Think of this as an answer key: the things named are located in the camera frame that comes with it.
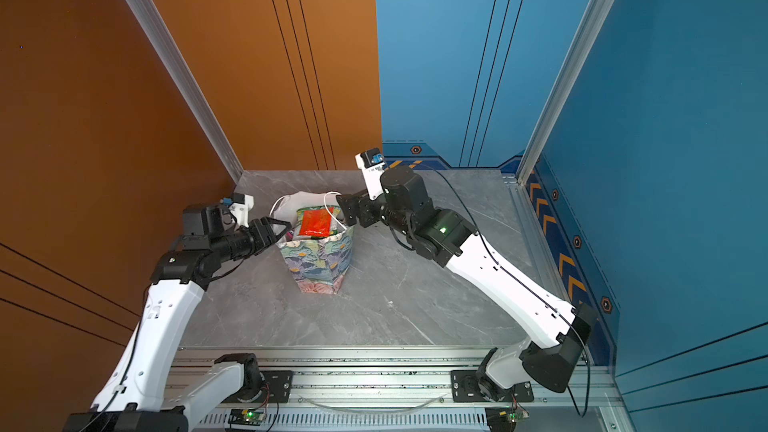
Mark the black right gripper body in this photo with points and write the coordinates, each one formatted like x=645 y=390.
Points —
x=372 y=211

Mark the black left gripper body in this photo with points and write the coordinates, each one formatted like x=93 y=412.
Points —
x=244 y=244

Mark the floral paper gift bag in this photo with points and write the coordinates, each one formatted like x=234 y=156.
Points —
x=318 y=266

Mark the red snack packet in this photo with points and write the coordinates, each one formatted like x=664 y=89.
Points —
x=315 y=223

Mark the green lime candy bag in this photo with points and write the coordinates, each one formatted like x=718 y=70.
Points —
x=338 y=225

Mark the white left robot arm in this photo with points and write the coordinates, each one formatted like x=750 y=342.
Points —
x=133 y=397

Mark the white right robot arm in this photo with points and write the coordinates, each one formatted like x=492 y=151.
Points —
x=557 y=331

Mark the left green circuit board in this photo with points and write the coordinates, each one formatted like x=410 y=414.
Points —
x=246 y=417

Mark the right circuit board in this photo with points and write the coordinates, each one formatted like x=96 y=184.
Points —
x=505 y=419

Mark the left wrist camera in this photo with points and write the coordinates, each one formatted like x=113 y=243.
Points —
x=238 y=206

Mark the aluminium table edge rail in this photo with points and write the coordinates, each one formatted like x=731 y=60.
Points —
x=541 y=249

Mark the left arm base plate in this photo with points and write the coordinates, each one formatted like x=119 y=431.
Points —
x=276 y=387

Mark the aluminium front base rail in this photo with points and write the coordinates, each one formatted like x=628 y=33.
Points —
x=408 y=388

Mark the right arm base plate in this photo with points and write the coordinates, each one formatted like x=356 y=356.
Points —
x=466 y=388

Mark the aluminium corner post left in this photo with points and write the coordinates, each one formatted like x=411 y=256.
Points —
x=154 y=27

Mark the aluminium corner post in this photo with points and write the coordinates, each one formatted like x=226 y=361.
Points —
x=591 y=23
x=154 y=27

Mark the aluminium corner post right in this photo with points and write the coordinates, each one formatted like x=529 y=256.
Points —
x=591 y=23

